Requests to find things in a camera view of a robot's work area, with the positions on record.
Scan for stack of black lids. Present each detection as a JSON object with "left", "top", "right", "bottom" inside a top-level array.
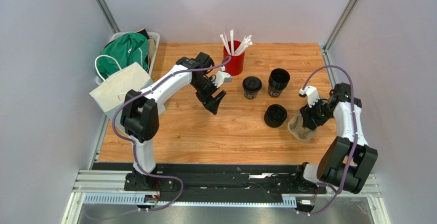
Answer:
[{"left": 264, "top": 104, "right": 288, "bottom": 128}]

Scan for white wrapped straws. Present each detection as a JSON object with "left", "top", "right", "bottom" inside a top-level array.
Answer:
[{"left": 219, "top": 29, "right": 253, "bottom": 56}]

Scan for single cardboard cup carrier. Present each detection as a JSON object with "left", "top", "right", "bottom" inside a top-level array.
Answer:
[{"left": 287, "top": 113, "right": 317, "bottom": 142}]

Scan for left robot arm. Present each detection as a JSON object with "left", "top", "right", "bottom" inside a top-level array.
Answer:
[{"left": 114, "top": 52, "right": 231, "bottom": 191}]

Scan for green cloth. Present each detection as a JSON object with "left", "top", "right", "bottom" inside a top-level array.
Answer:
[{"left": 94, "top": 33, "right": 149, "bottom": 81}]

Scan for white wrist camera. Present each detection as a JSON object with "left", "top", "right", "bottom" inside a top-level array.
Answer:
[
  {"left": 299, "top": 86, "right": 321, "bottom": 108},
  {"left": 213, "top": 71, "right": 233, "bottom": 88}
]

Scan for stack of black cups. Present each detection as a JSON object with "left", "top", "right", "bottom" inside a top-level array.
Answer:
[{"left": 268, "top": 68, "right": 290, "bottom": 97}]

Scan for white paper bag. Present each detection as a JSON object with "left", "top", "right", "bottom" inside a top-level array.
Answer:
[{"left": 90, "top": 63, "right": 154, "bottom": 120}]

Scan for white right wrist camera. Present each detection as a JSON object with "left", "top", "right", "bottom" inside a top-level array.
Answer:
[{"left": 299, "top": 86, "right": 321, "bottom": 108}]

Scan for white plastic bin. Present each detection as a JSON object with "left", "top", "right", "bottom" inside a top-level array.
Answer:
[{"left": 95, "top": 28, "right": 160, "bottom": 85}]

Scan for red straw cup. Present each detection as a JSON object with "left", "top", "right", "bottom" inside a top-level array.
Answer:
[{"left": 223, "top": 40, "right": 245, "bottom": 76}]

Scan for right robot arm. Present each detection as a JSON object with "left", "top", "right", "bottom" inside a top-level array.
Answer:
[{"left": 296, "top": 83, "right": 378, "bottom": 194}]

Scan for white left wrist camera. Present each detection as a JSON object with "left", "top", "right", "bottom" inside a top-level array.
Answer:
[{"left": 213, "top": 71, "right": 233, "bottom": 88}]

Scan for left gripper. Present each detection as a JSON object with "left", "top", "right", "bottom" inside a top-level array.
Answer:
[{"left": 191, "top": 77, "right": 226, "bottom": 116}]

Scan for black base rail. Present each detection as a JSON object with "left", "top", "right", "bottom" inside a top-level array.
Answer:
[{"left": 73, "top": 162, "right": 334, "bottom": 209}]

